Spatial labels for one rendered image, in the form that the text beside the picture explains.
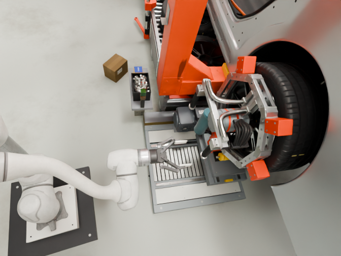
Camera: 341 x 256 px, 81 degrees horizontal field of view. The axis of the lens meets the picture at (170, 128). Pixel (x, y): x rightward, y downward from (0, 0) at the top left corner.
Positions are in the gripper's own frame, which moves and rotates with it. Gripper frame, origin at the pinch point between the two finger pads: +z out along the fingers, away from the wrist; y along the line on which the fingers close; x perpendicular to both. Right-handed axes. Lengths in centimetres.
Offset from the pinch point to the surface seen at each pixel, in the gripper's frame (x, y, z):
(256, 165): 5.6, 12.2, 34.5
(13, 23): -84, -210, -155
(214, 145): 12.0, 1.2, 11.5
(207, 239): -83, 49, 28
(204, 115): -9.4, -28.1, 20.3
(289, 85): 35, -17, 45
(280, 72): 34, -25, 45
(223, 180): -68, 6, 49
